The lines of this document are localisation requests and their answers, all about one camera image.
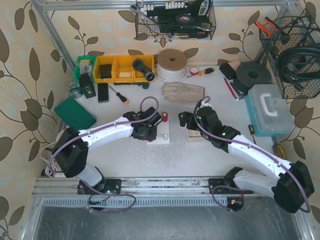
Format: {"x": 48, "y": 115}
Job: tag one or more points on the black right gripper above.
{"x": 191, "y": 121}

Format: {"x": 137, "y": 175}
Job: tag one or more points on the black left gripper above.
{"x": 152, "y": 119}

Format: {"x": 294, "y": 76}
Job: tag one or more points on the cream parts tray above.
{"x": 194, "y": 136}

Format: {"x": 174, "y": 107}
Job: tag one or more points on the white peg base plate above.
{"x": 163, "y": 134}

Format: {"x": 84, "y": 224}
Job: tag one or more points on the beige work glove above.
{"x": 182, "y": 93}

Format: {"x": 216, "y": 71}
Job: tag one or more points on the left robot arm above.
{"x": 72, "y": 147}

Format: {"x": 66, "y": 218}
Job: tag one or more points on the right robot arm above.
{"x": 289, "y": 184}

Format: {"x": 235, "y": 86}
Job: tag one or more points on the red tape roll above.
{"x": 193, "y": 71}

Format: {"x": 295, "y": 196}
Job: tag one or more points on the black aluminium extrusion profile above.
{"x": 103, "y": 93}

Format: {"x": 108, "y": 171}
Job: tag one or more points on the black sponge block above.
{"x": 228, "y": 72}

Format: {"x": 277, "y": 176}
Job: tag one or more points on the small yellow black screwdriver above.
{"x": 252, "y": 133}

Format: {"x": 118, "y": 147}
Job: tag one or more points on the black pipe fitting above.
{"x": 139, "y": 66}

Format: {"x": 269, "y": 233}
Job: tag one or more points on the yellow storage bin row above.
{"x": 118, "y": 69}

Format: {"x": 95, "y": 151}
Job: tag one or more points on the black battery charger box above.
{"x": 87, "y": 86}

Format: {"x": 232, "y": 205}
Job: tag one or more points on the black filament spool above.
{"x": 249, "y": 74}

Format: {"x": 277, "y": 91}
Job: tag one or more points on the clear teal toolbox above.
{"x": 268, "y": 112}

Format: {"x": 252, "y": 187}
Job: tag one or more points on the green storage bin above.
{"x": 84, "y": 65}

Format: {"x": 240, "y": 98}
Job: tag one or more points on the yellow black tape roll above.
{"x": 279, "y": 151}

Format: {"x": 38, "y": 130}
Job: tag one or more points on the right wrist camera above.
{"x": 205, "y": 102}

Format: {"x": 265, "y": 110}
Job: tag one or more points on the black orange handled screwdriver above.
{"x": 119, "y": 95}

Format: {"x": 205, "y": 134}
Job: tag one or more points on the red handled tool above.
{"x": 237, "y": 95}

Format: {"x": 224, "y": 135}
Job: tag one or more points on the white cable spool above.
{"x": 171, "y": 66}

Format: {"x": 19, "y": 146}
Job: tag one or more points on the wall wire basket with tools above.
{"x": 175, "y": 19}

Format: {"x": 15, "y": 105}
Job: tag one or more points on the wire basket with black hose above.
{"x": 292, "y": 47}

